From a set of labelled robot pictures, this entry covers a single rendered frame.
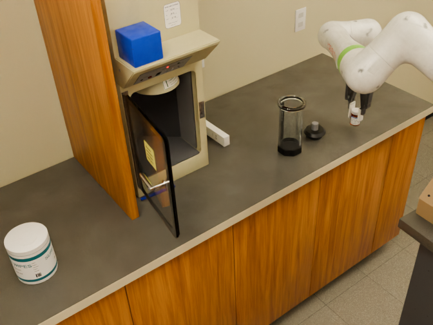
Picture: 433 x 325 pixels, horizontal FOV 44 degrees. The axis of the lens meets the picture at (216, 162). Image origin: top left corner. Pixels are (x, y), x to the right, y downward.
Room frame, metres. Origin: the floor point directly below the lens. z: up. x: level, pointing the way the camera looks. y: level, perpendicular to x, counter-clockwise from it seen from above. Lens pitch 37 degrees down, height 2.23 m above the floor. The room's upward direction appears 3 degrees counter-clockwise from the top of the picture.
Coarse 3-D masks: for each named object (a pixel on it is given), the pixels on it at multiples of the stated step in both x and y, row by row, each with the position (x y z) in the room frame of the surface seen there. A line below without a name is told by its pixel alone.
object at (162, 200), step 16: (128, 96) 1.47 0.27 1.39; (144, 128) 1.36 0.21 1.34; (160, 144) 1.25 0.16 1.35; (144, 160) 1.40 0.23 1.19; (160, 160) 1.27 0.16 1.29; (160, 176) 1.28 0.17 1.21; (144, 192) 1.45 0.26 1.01; (160, 192) 1.30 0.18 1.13; (160, 208) 1.32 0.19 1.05; (176, 224) 1.22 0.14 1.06
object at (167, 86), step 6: (174, 78) 1.66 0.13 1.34; (156, 84) 1.61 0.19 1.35; (162, 84) 1.62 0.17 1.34; (168, 84) 1.63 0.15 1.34; (174, 84) 1.64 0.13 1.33; (144, 90) 1.61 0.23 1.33; (150, 90) 1.61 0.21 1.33; (156, 90) 1.61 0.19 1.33; (162, 90) 1.61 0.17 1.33; (168, 90) 1.62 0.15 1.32
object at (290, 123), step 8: (288, 96) 1.80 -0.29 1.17; (296, 96) 1.79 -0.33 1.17; (280, 104) 1.74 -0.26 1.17; (288, 104) 1.79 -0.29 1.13; (296, 104) 1.79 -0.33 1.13; (304, 104) 1.73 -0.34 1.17; (280, 112) 1.74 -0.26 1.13; (288, 112) 1.71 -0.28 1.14; (296, 112) 1.71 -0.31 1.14; (280, 120) 1.74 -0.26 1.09; (288, 120) 1.71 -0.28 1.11; (296, 120) 1.71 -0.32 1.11; (280, 128) 1.74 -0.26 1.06; (288, 128) 1.71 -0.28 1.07; (296, 128) 1.71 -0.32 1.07; (280, 136) 1.73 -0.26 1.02; (288, 136) 1.71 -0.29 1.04; (296, 136) 1.71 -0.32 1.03; (280, 144) 1.73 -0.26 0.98; (288, 144) 1.71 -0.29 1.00; (296, 144) 1.71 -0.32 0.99
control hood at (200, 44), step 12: (180, 36) 1.63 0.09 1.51; (192, 36) 1.63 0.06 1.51; (204, 36) 1.62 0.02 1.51; (168, 48) 1.55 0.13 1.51; (180, 48) 1.54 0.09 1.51; (192, 48) 1.54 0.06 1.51; (204, 48) 1.56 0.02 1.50; (120, 60) 1.48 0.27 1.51; (168, 60) 1.48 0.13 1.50; (192, 60) 1.60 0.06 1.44; (120, 72) 1.48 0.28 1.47; (132, 72) 1.41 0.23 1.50; (144, 72) 1.45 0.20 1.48; (120, 84) 1.49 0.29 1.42; (132, 84) 1.49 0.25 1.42
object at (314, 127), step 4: (312, 124) 1.84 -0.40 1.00; (316, 124) 1.83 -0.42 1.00; (304, 128) 1.86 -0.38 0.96; (308, 128) 1.84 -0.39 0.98; (312, 128) 1.83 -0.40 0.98; (316, 128) 1.83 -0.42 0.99; (320, 128) 1.84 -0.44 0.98; (304, 132) 1.83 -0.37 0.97; (308, 132) 1.82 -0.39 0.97; (312, 132) 1.81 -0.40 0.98; (316, 132) 1.81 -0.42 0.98; (320, 132) 1.81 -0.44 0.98; (324, 132) 1.82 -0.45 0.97; (308, 136) 1.81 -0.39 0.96; (312, 136) 1.80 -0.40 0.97; (316, 136) 1.80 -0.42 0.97; (320, 136) 1.80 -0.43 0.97
